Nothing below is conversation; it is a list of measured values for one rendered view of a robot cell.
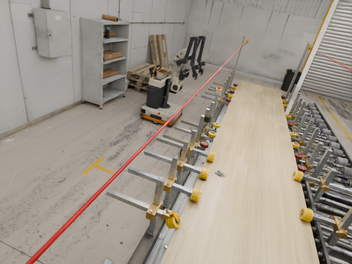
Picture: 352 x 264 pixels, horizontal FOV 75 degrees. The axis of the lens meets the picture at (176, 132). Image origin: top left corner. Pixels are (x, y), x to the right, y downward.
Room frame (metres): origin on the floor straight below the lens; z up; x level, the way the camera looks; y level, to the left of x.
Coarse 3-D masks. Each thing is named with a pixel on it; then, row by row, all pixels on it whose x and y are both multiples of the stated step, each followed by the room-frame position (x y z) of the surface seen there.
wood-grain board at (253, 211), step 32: (256, 96) 3.75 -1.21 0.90; (224, 128) 2.29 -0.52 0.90; (256, 128) 2.45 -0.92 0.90; (288, 128) 2.64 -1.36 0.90; (224, 160) 1.65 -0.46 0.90; (256, 160) 1.75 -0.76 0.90; (288, 160) 1.86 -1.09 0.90; (224, 192) 1.25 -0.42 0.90; (256, 192) 1.32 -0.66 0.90; (288, 192) 1.39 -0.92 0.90; (192, 224) 0.92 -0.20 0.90; (224, 224) 0.97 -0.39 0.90; (256, 224) 1.02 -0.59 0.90; (288, 224) 1.07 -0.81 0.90; (192, 256) 0.73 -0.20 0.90; (224, 256) 0.76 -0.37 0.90; (256, 256) 0.80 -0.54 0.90; (288, 256) 0.84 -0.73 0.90
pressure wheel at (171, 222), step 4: (172, 216) 0.89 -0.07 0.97; (168, 220) 0.88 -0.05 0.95; (172, 220) 0.87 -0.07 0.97; (176, 220) 0.89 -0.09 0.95; (180, 220) 0.91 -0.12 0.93; (168, 224) 0.87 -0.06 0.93; (172, 224) 0.86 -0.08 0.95; (176, 224) 0.86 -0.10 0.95; (180, 224) 0.89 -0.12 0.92; (172, 228) 0.87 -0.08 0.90
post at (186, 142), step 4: (188, 140) 1.45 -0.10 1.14; (184, 144) 1.44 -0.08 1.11; (188, 144) 1.43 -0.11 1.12; (184, 148) 1.44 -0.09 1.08; (184, 152) 1.43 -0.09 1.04; (184, 156) 1.43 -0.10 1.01; (184, 160) 1.43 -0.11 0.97; (180, 172) 1.43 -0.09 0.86; (180, 176) 1.43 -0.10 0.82; (180, 180) 1.45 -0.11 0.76
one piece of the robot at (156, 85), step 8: (152, 80) 3.89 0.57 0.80; (160, 80) 3.93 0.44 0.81; (168, 80) 4.05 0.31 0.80; (152, 88) 3.88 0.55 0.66; (160, 88) 3.88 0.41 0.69; (152, 96) 3.88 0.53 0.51; (160, 96) 3.89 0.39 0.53; (168, 96) 4.33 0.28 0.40; (152, 104) 3.87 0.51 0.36; (160, 104) 3.95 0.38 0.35
